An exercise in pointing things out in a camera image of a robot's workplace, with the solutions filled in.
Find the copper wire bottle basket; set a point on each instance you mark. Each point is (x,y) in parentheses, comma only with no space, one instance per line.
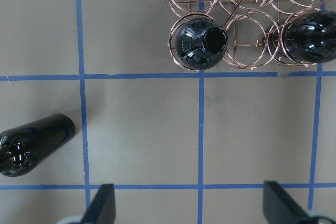
(254,28)

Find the dark wine bottle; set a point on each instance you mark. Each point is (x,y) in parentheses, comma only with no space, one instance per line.
(311,38)
(200,43)
(26,146)

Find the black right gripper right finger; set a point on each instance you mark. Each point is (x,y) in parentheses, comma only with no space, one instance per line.
(279,207)

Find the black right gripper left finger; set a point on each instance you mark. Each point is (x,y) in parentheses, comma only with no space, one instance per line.
(102,208)

